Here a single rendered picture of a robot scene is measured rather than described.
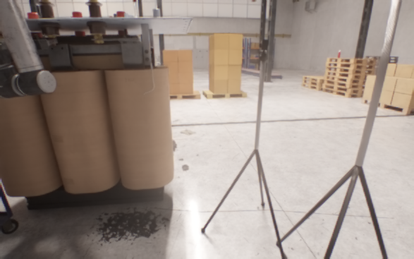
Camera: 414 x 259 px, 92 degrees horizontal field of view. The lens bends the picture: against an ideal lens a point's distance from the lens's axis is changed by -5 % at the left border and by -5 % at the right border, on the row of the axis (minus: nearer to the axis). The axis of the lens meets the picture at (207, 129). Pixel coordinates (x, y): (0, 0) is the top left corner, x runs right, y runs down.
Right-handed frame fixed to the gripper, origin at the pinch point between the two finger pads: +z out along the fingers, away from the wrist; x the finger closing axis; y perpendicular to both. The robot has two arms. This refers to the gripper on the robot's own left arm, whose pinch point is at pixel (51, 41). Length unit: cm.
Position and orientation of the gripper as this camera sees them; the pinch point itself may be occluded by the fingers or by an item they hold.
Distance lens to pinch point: 159.0
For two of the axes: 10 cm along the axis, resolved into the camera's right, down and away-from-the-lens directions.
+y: -0.5, -8.6, -5.1
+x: -9.8, -0.6, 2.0
